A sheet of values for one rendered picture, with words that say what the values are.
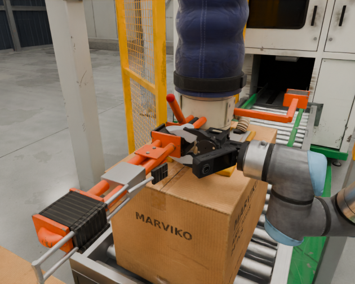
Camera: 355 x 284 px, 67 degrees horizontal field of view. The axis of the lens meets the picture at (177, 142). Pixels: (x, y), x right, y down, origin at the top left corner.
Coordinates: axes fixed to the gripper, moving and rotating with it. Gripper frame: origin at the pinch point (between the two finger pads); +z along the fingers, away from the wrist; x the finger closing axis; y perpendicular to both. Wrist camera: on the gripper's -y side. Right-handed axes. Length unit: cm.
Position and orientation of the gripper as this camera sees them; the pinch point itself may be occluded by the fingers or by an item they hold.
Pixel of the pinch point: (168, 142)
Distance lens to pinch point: 70.8
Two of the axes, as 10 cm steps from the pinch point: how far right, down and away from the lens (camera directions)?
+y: 4.6, -4.0, 7.9
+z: -8.9, -2.1, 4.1
